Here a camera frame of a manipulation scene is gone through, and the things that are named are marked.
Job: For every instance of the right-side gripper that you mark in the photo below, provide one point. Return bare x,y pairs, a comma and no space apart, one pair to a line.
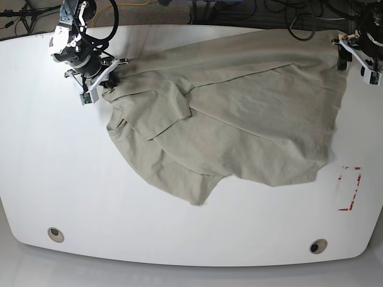
93,69

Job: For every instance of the table cable grommet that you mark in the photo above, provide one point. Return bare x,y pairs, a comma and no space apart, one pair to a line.
55,235
318,246

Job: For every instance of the right-side wrist camera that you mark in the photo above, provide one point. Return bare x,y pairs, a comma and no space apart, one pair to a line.
88,97

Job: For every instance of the right table cable grommet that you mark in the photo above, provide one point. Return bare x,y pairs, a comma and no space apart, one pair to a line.
318,246

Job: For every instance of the red tape rectangle marking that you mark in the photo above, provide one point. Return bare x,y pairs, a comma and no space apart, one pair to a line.
347,187

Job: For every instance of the beige T-shirt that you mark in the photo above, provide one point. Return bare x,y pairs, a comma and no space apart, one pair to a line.
259,106

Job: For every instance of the left table cable grommet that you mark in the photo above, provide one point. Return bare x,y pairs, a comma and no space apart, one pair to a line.
55,235

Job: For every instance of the black tripod stand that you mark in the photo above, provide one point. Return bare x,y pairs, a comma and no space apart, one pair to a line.
28,15

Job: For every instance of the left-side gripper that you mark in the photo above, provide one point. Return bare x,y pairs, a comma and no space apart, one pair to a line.
359,46

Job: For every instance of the left-side wrist camera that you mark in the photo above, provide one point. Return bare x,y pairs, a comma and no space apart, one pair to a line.
372,77

